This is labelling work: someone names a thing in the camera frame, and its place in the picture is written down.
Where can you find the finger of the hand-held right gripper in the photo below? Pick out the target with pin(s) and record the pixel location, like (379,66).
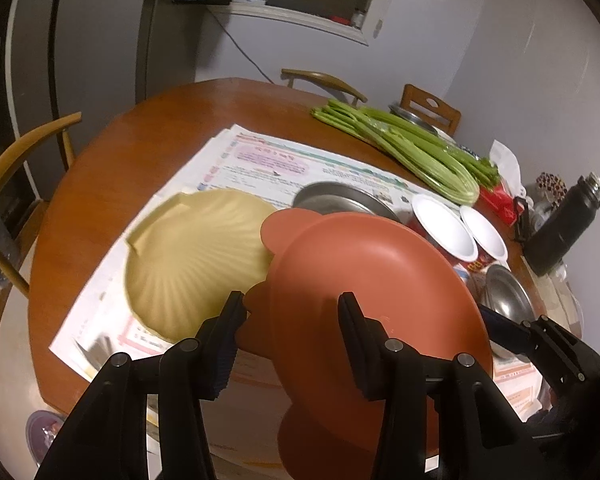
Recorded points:
(505,332)

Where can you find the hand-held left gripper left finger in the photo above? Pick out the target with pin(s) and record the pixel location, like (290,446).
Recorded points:
(225,355)

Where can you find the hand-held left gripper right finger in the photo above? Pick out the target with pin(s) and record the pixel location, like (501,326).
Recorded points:
(354,345)

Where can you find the steel wide-rimmed bowl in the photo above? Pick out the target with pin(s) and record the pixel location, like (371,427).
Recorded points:
(510,295)

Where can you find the terracotta eared silicone plate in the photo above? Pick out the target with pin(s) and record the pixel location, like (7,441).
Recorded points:
(380,270)

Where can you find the beige shell-shaped plate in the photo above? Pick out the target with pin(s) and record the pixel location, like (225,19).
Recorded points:
(195,260)

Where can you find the small red paper bowl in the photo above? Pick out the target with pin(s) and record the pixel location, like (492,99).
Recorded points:
(482,232)

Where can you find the black thermos bottle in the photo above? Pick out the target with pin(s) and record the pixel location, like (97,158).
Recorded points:
(560,230)

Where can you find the red tissue pack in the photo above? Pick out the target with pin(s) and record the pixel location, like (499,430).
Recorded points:
(500,202)

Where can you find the steel flat-bottomed pan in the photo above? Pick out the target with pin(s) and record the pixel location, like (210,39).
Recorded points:
(340,197)

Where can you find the dotted patterned container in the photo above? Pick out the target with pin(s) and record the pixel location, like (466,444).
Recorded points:
(552,184)

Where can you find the celery bunch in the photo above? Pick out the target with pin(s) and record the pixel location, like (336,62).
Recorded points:
(415,160)
(462,156)

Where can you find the printed newspaper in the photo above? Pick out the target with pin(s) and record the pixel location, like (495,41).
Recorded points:
(260,160)

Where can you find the purple lidded container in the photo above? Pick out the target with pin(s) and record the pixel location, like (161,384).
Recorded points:
(42,435)

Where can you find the steel pot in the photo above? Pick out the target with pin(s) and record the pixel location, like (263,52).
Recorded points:
(415,117)

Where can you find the square-back wooden chair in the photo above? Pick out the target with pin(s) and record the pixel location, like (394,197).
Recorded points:
(420,102)

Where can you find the curved-back wooden chair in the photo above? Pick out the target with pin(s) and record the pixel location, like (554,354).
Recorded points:
(320,76)
(10,160)

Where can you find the small red object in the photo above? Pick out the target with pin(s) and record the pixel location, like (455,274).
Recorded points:
(339,19)

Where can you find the small white bottle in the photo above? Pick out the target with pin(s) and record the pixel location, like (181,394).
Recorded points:
(358,17)

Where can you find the grey refrigerator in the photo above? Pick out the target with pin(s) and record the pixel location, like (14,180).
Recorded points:
(100,35)

